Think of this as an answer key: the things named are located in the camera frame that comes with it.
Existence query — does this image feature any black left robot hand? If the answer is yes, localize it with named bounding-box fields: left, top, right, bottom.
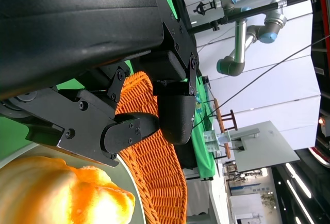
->
left=0, top=0, right=201, bottom=168

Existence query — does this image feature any grey round bowl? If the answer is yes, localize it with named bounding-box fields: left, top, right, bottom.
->
left=0, top=142, right=146, bottom=224

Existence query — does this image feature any round orange ring bread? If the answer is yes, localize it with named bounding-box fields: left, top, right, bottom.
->
left=0, top=156, right=136, bottom=224

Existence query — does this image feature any orange wicker basket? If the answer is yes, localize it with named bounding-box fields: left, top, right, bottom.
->
left=114, top=71, right=188, bottom=224

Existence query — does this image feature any black boom pole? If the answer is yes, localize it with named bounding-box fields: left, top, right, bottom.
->
left=188, top=0, right=330, bottom=35

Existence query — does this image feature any green tablecloth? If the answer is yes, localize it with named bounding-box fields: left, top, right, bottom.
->
left=0, top=0, right=216, bottom=181

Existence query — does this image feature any grey flat panel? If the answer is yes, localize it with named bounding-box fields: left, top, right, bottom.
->
left=230, top=120, right=301, bottom=173

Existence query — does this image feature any thin black hanging cable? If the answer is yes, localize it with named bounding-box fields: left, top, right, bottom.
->
left=192, top=34, right=330, bottom=132

